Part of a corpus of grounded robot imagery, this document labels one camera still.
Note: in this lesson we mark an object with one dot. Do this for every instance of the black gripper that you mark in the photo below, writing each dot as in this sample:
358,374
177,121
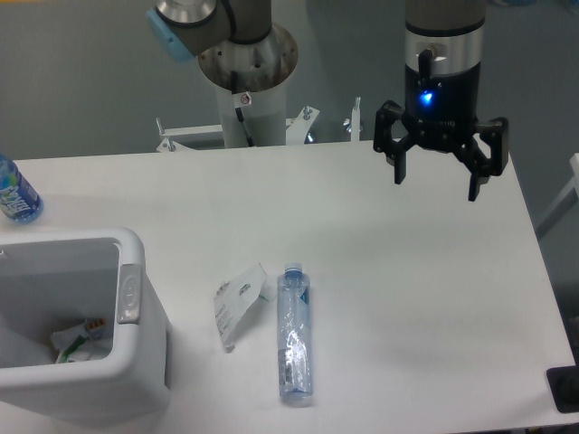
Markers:
442,117

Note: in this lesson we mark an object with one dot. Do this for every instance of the white paper wrapper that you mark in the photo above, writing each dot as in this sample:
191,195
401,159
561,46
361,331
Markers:
235,297

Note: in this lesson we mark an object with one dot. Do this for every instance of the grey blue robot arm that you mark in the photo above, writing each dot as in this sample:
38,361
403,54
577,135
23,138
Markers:
441,37

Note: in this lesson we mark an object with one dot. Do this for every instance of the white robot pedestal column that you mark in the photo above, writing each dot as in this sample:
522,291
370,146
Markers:
253,77

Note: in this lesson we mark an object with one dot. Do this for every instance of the white plastic trash can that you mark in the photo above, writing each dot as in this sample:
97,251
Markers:
51,281

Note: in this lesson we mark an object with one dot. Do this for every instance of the white metal base bracket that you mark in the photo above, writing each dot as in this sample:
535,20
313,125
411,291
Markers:
269,131

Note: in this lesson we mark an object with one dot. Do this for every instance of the white frame at right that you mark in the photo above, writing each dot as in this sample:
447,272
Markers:
565,199

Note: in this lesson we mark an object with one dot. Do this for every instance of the clear plastic bottle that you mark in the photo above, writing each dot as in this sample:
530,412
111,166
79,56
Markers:
294,336

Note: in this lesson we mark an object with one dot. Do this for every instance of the blue labelled water bottle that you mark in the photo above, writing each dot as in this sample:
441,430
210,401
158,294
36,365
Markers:
20,202

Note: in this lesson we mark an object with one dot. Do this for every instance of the trash inside can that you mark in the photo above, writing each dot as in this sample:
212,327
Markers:
88,341

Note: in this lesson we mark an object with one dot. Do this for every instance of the black device at edge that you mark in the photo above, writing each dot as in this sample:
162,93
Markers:
563,383

